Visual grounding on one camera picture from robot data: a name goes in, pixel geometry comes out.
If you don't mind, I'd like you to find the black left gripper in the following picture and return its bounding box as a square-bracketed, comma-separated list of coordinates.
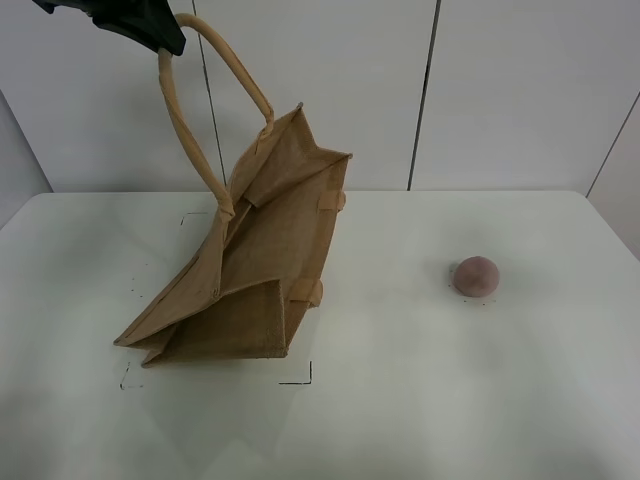
[34, 0, 186, 56]

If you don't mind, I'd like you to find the brown linen tote bag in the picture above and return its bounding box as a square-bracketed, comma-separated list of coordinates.
[115, 13, 350, 367]

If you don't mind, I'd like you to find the pink peach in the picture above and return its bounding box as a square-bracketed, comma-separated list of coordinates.
[451, 256, 500, 298]

